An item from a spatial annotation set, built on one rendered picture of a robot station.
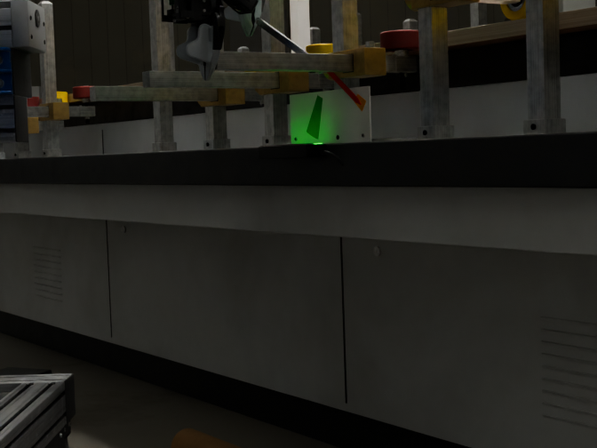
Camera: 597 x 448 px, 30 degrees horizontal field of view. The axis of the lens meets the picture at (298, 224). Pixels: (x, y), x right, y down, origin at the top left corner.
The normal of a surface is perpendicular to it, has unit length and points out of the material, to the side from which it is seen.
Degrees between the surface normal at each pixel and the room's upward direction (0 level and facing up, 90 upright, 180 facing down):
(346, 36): 90
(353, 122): 90
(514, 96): 90
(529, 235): 90
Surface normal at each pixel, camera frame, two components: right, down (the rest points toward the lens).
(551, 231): -0.83, 0.07
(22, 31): -0.01, 0.07
